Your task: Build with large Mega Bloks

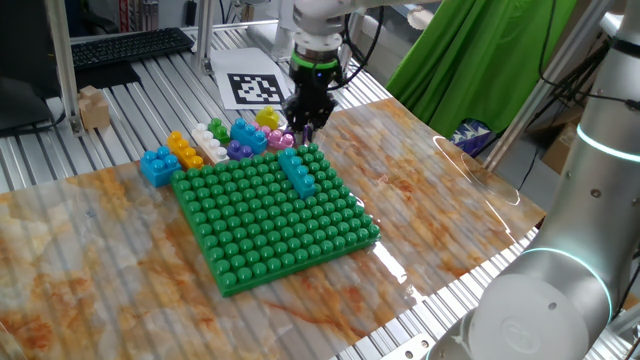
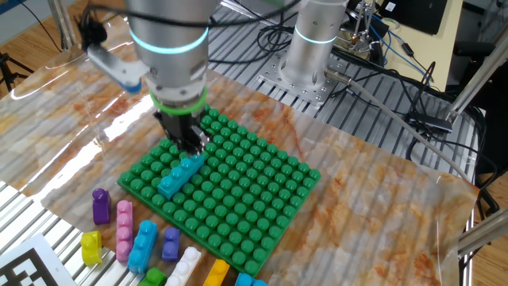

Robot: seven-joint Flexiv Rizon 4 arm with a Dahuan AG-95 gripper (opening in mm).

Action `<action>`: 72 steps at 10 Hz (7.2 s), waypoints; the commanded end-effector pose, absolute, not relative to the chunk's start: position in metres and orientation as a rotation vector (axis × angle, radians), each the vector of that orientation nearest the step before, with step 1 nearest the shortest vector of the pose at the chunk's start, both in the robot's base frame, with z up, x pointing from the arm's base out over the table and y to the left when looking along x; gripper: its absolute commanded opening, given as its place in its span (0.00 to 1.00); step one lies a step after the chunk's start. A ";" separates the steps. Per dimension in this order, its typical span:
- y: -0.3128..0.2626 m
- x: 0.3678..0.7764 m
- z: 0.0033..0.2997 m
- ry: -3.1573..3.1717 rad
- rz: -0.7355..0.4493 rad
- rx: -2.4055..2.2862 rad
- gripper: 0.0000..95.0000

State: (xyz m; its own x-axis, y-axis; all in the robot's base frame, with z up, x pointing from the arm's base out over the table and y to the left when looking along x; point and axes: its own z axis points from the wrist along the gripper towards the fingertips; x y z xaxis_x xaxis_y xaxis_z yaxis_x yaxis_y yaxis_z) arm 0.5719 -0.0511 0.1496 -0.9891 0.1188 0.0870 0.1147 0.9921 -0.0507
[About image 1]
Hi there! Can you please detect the green cloth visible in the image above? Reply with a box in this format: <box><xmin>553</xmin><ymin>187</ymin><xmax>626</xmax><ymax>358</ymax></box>
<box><xmin>387</xmin><ymin>0</ymin><xmax>579</xmax><ymax>139</ymax></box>

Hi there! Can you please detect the wooden block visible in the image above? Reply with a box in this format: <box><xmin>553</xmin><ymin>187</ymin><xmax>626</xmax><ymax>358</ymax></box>
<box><xmin>77</xmin><ymin>84</ymin><xmax>111</xmax><ymax>131</ymax></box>

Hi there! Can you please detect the teal long block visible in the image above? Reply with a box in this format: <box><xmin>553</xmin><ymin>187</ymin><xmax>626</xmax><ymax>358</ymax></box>
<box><xmin>277</xmin><ymin>147</ymin><xmax>318</xmax><ymax>200</ymax></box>

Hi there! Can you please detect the blue patterned bag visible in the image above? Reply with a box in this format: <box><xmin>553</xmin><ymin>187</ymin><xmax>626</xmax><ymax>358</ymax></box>
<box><xmin>449</xmin><ymin>118</ymin><xmax>494</xmax><ymax>157</ymax></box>

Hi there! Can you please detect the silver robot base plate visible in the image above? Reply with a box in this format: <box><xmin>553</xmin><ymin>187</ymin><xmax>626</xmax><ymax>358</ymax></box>
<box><xmin>379</xmin><ymin>332</ymin><xmax>437</xmax><ymax>360</ymax></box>

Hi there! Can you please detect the black tripod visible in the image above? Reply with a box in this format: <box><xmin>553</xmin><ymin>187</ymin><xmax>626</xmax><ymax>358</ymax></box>
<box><xmin>538</xmin><ymin>39</ymin><xmax>610</xmax><ymax>110</ymax></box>

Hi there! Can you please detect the indigo two-stud block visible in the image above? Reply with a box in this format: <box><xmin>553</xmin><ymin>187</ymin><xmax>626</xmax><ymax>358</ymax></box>
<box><xmin>226</xmin><ymin>139</ymin><xmax>255</xmax><ymax>162</ymax></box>

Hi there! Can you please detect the marble pattern mat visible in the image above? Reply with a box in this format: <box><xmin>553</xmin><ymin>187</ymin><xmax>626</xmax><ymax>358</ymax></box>
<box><xmin>0</xmin><ymin>97</ymin><xmax>547</xmax><ymax>360</ymax></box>

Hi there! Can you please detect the blue square four-stud block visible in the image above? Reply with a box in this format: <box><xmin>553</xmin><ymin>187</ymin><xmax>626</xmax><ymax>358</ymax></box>
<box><xmin>139</xmin><ymin>145</ymin><xmax>183</xmax><ymax>189</ymax></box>

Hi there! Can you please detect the black keyboard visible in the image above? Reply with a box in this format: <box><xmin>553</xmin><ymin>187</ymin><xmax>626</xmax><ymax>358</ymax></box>
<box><xmin>69</xmin><ymin>27</ymin><xmax>196</xmax><ymax>70</ymax></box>

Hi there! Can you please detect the sky blue three-stud block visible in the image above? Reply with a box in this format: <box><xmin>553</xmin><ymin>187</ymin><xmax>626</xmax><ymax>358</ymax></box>
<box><xmin>229</xmin><ymin>117</ymin><xmax>269</xmax><ymax>155</ymax></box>

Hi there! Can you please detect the cardboard box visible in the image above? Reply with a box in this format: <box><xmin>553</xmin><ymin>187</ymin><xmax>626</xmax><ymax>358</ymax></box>
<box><xmin>542</xmin><ymin>122</ymin><xmax>584</xmax><ymax>176</ymax></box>

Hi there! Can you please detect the green studded baseplate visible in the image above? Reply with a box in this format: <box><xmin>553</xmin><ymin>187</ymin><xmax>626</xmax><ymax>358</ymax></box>
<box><xmin>169</xmin><ymin>142</ymin><xmax>382</xmax><ymax>298</ymax></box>

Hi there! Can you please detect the white four-stud long block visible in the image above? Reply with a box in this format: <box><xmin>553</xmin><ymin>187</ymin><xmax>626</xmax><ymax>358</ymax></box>
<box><xmin>191</xmin><ymin>122</ymin><xmax>230</xmax><ymax>165</ymax></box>

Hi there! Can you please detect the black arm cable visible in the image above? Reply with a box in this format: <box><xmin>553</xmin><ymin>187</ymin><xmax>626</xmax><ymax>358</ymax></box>
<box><xmin>327</xmin><ymin>4</ymin><xmax>387</xmax><ymax>92</ymax></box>

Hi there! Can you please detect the pink long block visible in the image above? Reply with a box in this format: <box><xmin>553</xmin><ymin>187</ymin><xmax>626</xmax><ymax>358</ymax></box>
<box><xmin>251</xmin><ymin>121</ymin><xmax>296</xmax><ymax>151</ymax></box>

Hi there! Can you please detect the printed marker tag paper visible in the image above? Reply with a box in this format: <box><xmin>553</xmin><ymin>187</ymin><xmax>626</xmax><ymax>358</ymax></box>
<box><xmin>209</xmin><ymin>47</ymin><xmax>296</xmax><ymax>111</ymax></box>

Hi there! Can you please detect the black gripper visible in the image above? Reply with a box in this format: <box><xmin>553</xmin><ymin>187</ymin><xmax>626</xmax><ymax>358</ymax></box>
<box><xmin>281</xmin><ymin>66</ymin><xmax>341</xmax><ymax>135</ymax></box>

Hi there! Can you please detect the black monitor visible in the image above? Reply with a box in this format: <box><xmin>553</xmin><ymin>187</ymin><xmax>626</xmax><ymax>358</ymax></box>
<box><xmin>0</xmin><ymin>0</ymin><xmax>69</xmax><ymax>137</ymax></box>

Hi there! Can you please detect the aluminium frame post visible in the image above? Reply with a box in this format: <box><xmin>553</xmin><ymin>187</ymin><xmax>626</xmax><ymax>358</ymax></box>
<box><xmin>482</xmin><ymin>0</ymin><xmax>616</xmax><ymax>174</ymax></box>
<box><xmin>192</xmin><ymin>0</ymin><xmax>217</xmax><ymax>75</ymax></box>
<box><xmin>44</xmin><ymin>0</ymin><xmax>86</xmax><ymax>136</ymax></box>

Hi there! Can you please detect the orange-yellow four-stud long block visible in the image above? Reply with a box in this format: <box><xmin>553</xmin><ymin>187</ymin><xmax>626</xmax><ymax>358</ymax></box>
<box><xmin>166</xmin><ymin>130</ymin><xmax>205</xmax><ymax>171</ymax></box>

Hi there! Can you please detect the green flange ring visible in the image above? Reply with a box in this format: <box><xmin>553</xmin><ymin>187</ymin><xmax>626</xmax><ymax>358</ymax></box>
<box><xmin>290</xmin><ymin>51</ymin><xmax>341</xmax><ymax>71</ymax></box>

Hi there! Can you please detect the lemon yellow small block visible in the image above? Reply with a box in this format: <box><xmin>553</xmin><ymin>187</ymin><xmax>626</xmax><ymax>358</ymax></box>
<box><xmin>254</xmin><ymin>105</ymin><xmax>281</xmax><ymax>131</ymax></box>

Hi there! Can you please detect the green two-stud block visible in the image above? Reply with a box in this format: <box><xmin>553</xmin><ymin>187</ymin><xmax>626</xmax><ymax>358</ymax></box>
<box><xmin>207</xmin><ymin>117</ymin><xmax>232</xmax><ymax>145</ymax></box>

